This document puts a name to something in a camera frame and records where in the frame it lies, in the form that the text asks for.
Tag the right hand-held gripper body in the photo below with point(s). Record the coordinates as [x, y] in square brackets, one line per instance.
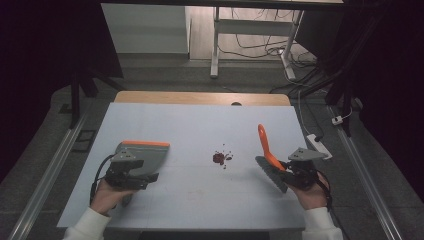
[303, 166]

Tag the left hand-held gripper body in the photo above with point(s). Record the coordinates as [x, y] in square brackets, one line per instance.
[121, 166]

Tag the grey dustpan with orange edge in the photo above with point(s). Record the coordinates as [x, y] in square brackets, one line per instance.
[153, 156]

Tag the orange brush with grey bristles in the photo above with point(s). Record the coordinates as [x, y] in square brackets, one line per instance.
[265, 143]

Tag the pile of red crumbs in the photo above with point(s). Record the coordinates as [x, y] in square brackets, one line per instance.
[219, 158]

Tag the person's right hand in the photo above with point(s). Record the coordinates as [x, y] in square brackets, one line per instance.
[311, 198]

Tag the person's left hand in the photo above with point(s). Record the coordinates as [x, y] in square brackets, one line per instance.
[108, 198]

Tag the white power strip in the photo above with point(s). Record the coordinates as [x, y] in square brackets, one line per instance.
[319, 146]

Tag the person's right white sleeve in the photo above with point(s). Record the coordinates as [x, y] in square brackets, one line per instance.
[321, 225]

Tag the person's white sleeve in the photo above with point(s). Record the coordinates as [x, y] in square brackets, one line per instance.
[321, 225]
[87, 226]

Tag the small white plug adapter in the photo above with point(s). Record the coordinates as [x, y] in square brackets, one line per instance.
[337, 120]

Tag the person's left white sleeve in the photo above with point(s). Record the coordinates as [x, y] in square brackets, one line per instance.
[87, 226]

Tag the black stand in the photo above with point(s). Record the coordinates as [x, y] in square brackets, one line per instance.
[76, 100]

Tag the wooden table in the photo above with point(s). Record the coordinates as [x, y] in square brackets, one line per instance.
[186, 98]

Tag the dark curtain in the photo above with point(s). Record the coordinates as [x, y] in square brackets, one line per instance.
[43, 66]
[383, 66]

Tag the white cabinet panel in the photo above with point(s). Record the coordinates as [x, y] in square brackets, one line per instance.
[146, 28]

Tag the metal floor rail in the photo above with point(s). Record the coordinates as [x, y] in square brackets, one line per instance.
[363, 173]
[46, 180]

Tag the white desk frame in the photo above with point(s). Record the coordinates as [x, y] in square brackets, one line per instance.
[253, 27]

